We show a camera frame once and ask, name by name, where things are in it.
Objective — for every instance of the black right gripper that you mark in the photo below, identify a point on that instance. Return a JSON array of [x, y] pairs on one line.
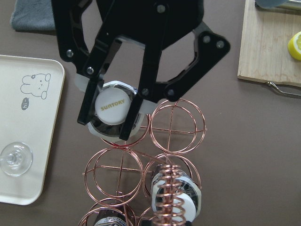
[[156, 24]]

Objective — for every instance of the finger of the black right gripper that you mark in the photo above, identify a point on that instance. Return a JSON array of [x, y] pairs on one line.
[[87, 110], [131, 117]]

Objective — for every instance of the tea bottle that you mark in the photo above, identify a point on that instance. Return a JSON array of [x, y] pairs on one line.
[[175, 198], [110, 217], [110, 110]]

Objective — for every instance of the copper wire bottle basket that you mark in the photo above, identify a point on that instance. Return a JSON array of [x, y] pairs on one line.
[[120, 175]]

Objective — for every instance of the tea bottle front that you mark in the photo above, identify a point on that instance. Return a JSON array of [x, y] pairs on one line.
[[175, 198]]

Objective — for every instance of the tea bottle back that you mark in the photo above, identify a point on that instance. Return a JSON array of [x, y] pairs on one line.
[[110, 217]]

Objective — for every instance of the grey folded cloth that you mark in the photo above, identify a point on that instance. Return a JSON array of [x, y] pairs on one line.
[[33, 15]]

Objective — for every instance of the cream rabbit tray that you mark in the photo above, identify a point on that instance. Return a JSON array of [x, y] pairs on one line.
[[30, 92]]

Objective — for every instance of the clear wine glass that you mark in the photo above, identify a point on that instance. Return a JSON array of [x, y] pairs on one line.
[[16, 159]]

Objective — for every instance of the wooden cutting board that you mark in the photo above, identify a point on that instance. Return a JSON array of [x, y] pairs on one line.
[[264, 55]]

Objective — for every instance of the half lemon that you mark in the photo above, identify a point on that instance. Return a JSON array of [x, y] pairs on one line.
[[294, 46]]

